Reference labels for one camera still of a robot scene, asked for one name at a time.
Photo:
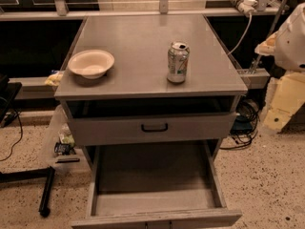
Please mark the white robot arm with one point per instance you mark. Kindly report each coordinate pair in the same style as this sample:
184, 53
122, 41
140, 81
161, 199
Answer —
287, 47

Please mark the white paper bowl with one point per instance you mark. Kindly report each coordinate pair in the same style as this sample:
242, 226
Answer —
91, 64

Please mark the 7up soda can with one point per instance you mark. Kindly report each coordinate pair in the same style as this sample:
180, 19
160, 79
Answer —
178, 57

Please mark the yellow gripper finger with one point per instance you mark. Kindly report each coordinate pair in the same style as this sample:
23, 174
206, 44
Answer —
267, 47
284, 97

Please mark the grey drawer cabinet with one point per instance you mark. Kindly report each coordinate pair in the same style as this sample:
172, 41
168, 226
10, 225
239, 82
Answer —
137, 84

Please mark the closed upper drawer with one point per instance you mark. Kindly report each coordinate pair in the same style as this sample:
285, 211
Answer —
129, 130

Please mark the yellow snack bag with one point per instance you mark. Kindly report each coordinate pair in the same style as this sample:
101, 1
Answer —
54, 79

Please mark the open lower drawer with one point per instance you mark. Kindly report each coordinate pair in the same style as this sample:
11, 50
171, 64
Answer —
170, 185

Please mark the clear plastic bin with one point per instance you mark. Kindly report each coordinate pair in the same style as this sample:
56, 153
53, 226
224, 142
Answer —
58, 147

